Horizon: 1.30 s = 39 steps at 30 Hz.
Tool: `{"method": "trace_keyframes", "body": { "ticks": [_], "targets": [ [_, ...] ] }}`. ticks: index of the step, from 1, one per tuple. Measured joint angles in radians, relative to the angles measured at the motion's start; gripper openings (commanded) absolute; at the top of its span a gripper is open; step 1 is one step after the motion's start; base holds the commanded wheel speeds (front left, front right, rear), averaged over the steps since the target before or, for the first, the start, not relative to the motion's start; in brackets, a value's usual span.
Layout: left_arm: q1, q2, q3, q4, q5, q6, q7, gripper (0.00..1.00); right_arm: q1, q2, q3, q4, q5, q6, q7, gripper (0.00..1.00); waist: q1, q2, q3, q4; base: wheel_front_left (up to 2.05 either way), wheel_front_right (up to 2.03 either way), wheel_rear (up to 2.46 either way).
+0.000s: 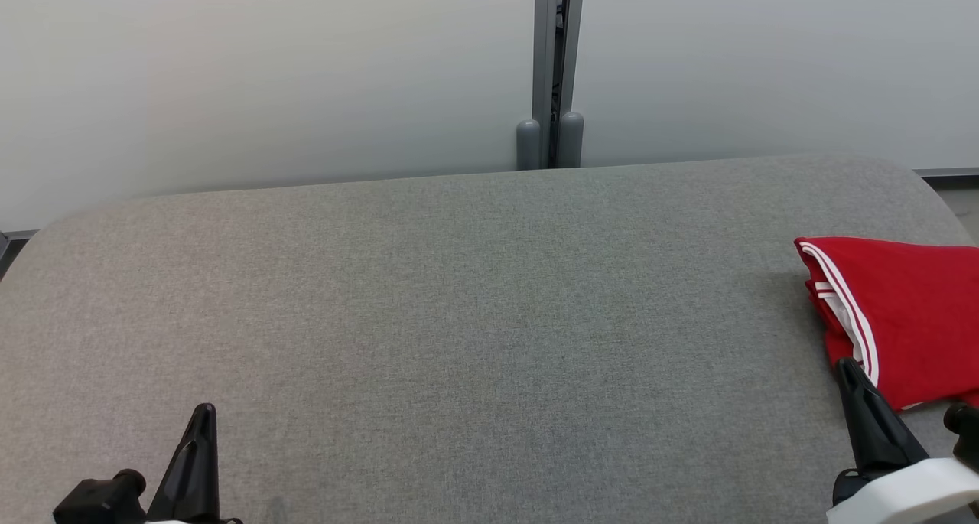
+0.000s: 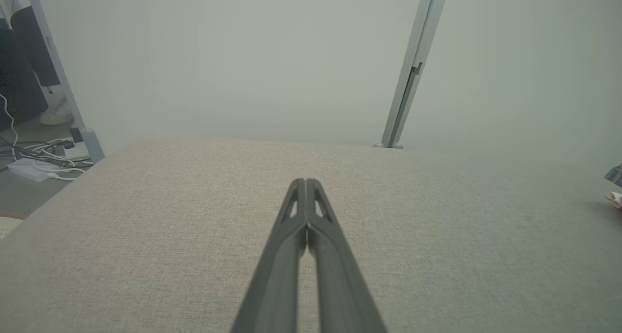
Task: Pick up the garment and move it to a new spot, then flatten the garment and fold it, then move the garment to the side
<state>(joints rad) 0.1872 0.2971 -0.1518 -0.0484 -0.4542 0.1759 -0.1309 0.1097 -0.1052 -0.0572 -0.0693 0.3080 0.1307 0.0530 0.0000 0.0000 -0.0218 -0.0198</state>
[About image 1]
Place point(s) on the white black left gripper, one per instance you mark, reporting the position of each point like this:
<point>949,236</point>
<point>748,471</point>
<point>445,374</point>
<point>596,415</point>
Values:
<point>222,521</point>

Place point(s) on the grey rounded post foot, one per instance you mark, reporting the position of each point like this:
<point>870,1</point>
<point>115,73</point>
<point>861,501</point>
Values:
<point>528,145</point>
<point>570,140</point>

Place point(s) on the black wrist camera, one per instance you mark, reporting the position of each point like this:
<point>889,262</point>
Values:
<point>99,501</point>
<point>965,432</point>

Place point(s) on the dark grey baseboard strip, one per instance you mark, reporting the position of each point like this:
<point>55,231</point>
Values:
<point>17,235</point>
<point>948,173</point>

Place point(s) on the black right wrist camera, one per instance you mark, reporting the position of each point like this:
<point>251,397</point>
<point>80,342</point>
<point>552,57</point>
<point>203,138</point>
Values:
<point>965,432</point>

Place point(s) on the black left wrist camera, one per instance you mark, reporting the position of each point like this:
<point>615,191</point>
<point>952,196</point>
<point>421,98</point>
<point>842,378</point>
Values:
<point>99,501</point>

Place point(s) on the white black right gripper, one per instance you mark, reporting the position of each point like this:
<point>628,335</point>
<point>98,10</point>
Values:
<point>910,497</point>

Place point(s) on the red white basketball jersey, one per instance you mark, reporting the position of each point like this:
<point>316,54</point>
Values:
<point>910,310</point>

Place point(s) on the grey partition post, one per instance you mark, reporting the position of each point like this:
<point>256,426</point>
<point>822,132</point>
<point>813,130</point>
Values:
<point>558,42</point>

